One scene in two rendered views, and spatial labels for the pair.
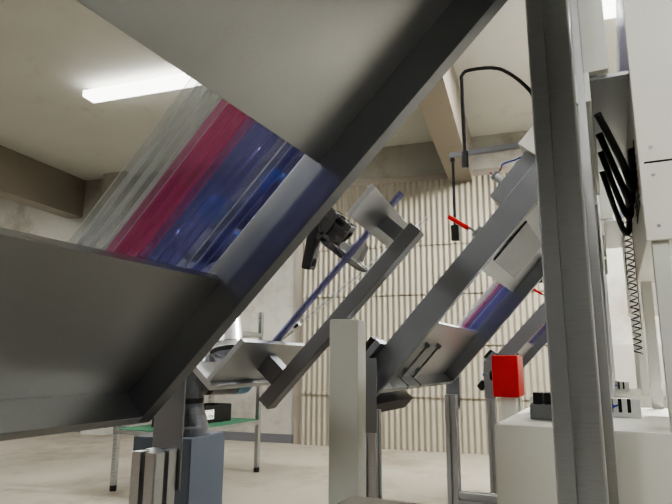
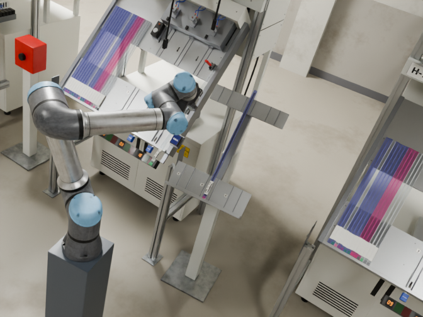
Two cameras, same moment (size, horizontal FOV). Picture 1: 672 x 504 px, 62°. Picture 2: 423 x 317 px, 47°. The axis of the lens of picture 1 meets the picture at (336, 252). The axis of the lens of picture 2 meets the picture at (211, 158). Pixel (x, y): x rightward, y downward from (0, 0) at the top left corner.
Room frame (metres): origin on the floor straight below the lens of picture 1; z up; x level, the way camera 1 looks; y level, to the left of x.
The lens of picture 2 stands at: (1.36, 1.71, 2.01)
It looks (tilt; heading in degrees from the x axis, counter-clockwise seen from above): 35 degrees down; 266
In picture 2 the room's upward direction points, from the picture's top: 16 degrees clockwise
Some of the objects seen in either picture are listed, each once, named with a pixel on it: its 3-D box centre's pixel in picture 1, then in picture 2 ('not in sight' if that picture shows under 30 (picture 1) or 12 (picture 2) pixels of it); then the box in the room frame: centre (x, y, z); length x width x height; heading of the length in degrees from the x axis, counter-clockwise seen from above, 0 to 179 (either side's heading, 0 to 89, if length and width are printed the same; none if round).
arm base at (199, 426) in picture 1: (182, 415); (82, 238); (1.65, 0.43, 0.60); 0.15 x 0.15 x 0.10
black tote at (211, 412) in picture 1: (193, 414); not in sight; (3.81, 0.92, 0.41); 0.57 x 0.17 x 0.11; 154
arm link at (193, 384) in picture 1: (186, 373); (84, 214); (1.66, 0.43, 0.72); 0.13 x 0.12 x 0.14; 120
